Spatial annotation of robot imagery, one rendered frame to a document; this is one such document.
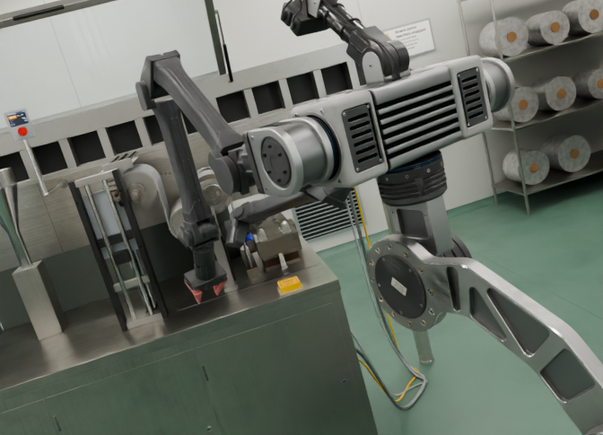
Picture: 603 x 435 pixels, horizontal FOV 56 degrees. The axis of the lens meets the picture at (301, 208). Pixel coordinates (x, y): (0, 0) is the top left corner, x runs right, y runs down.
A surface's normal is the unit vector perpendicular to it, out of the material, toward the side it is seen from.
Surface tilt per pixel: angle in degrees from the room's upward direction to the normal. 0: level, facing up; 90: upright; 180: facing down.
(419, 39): 90
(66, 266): 90
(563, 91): 90
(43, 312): 90
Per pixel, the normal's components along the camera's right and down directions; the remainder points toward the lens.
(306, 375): 0.19, 0.18
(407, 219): -0.80, 0.34
